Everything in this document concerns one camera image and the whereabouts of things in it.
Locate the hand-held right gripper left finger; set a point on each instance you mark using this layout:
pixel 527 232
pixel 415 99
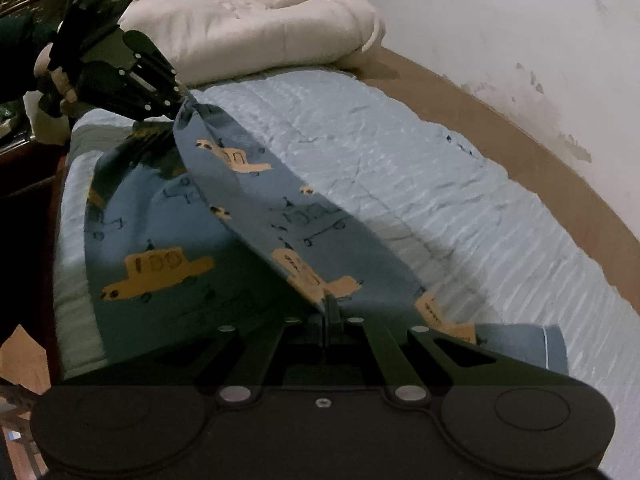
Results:
pixel 317 332

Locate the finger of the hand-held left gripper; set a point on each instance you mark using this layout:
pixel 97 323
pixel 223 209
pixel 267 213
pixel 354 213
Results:
pixel 150 102
pixel 160 72

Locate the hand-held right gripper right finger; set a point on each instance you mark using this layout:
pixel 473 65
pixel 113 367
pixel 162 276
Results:
pixel 334 330

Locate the blue car print pants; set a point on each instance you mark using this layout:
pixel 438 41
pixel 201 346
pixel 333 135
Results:
pixel 165 220

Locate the person's left forearm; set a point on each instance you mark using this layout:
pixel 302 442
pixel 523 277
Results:
pixel 17 42

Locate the person's left hand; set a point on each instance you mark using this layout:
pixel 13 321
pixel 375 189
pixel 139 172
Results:
pixel 64 91

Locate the cream folded comforter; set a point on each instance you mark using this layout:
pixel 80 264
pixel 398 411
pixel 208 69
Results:
pixel 250 25

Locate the dark red wooden nightstand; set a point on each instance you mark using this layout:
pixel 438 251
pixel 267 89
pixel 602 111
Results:
pixel 25 165

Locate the light blue quilted blanket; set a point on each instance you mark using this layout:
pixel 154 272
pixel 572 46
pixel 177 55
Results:
pixel 400 160

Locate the brown bed sheet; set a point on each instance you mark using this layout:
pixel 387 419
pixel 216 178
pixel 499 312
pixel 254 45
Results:
pixel 550 170

